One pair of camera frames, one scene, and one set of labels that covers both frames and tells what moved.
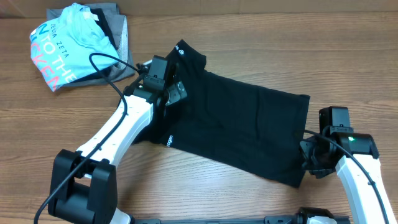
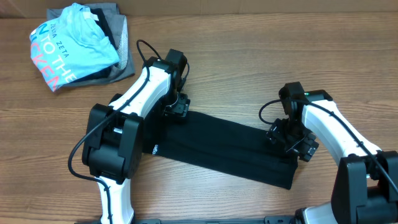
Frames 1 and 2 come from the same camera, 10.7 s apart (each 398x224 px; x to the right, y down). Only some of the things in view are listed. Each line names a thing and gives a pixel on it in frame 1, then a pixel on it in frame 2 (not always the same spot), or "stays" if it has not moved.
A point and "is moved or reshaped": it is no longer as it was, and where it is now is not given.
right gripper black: x=305 y=147 -> x=306 y=149
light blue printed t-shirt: x=71 y=46 stays
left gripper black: x=176 y=90 -> x=181 y=106
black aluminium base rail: x=270 y=219 stays
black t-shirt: x=254 y=129 is moved or reshaped
